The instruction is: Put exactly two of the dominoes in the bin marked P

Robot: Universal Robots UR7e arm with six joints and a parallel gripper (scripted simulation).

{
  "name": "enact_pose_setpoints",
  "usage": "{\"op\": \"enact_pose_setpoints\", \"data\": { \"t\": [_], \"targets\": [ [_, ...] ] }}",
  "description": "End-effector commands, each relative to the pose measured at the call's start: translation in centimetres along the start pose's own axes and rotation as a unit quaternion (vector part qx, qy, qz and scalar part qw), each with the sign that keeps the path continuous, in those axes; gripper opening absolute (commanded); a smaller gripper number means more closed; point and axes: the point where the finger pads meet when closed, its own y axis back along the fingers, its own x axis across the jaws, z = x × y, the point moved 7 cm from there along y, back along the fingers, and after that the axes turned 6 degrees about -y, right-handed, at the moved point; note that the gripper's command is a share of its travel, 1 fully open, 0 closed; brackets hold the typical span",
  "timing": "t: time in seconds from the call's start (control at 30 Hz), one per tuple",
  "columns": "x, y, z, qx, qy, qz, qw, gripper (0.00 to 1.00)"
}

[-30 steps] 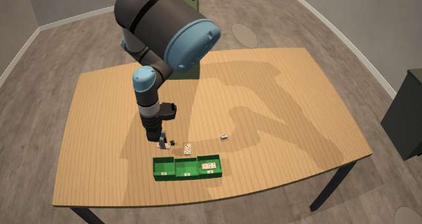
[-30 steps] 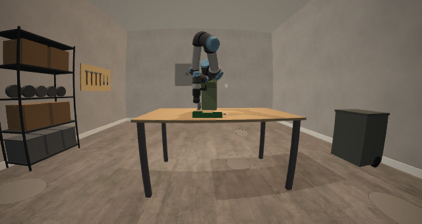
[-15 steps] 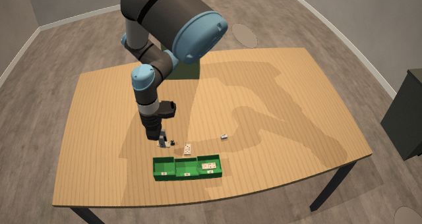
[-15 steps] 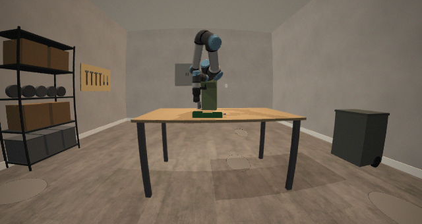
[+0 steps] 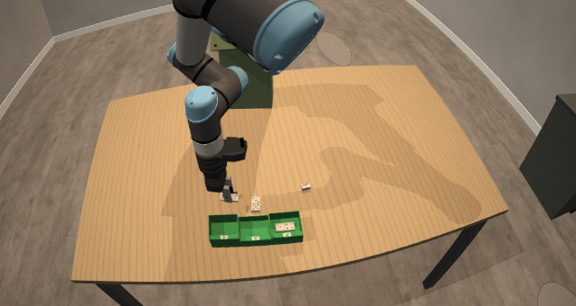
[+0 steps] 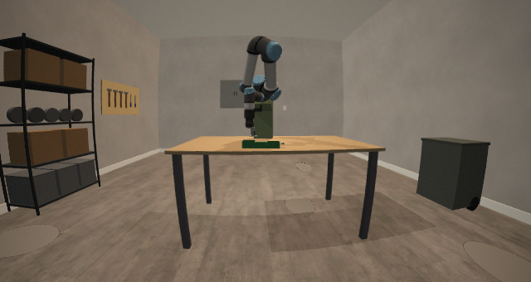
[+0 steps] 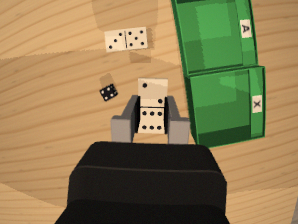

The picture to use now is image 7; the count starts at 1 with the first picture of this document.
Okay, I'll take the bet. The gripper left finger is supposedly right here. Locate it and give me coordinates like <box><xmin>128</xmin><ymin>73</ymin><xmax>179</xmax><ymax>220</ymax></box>
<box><xmin>110</xmin><ymin>95</ymin><xmax>141</xmax><ymax>143</ymax></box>

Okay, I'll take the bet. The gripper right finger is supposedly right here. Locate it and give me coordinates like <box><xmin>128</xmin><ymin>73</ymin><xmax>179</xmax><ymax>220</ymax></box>
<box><xmin>163</xmin><ymin>96</ymin><xmax>191</xmax><ymax>144</ymax></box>

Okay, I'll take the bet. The black die with white pips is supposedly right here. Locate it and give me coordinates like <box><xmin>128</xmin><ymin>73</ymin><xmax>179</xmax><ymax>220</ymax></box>
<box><xmin>99</xmin><ymin>84</ymin><xmax>118</xmax><ymax>102</ymax></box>

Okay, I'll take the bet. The cream domino tile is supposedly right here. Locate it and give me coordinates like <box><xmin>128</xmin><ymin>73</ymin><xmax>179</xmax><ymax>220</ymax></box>
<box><xmin>138</xmin><ymin>78</ymin><xmax>168</xmax><ymax>134</ymax></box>
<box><xmin>104</xmin><ymin>27</ymin><xmax>148</xmax><ymax>52</ymax></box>

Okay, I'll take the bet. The green three-compartment bin rack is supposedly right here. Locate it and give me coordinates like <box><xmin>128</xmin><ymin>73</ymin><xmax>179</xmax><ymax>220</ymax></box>
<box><xmin>171</xmin><ymin>0</ymin><xmax>266</xmax><ymax>148</ymax></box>

